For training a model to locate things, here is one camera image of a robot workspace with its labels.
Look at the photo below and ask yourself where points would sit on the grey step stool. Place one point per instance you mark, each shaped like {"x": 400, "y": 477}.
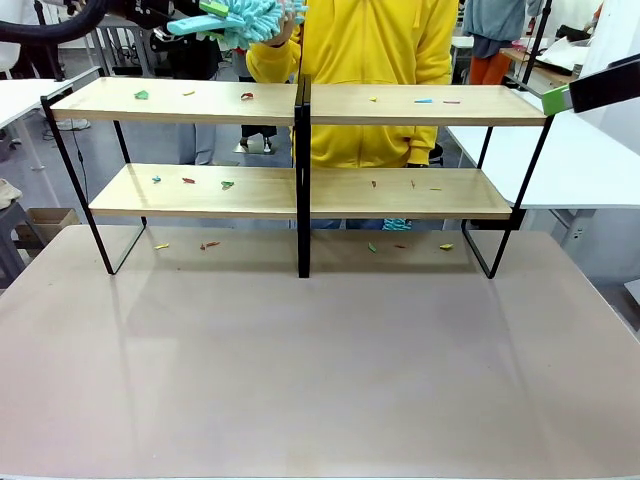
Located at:
{"x": 11, "y": 240}

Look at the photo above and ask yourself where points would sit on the bystander in grey top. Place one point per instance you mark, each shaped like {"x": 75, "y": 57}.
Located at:
{"x": 495, "y": 25}

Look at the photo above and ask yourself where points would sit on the teal microfiber duster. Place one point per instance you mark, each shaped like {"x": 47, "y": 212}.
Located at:
{"x": 250, "y": 20}
{"x": 397, "y": 224}

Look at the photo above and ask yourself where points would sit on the cardboard box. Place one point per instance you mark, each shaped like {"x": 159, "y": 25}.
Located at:
{"x": 52, "y": 222}

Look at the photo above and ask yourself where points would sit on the person in yellow hoodie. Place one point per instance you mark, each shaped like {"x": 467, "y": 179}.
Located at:
{"x": 365, "y": 50}

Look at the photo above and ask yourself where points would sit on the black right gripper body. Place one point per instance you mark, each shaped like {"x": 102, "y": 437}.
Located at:
{"x": 607, "y": 89}

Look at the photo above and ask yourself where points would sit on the white side table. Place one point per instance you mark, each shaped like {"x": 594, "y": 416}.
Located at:
{"x": 575, "y": 165}
{"x": 20, "y": 97}

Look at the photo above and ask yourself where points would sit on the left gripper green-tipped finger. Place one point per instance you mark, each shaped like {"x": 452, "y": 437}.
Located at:
{"x": 210, "y": 36}
{"x": 214, "y": 8}

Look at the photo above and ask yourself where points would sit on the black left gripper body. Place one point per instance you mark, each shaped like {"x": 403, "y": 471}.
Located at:
{"x": 155, "y": 12}

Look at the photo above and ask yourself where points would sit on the black tripod pole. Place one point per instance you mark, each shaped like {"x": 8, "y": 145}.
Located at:
{"x": 536, "y": 42}

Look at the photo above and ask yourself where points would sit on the person's right hand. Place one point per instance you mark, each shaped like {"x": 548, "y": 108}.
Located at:
{"x": 284, "y": 31}

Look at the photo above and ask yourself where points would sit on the wooden shelf rack black frame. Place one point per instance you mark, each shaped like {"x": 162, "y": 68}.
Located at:
{"x": 425, "y": 114}
{"x": 175, "y": 107}

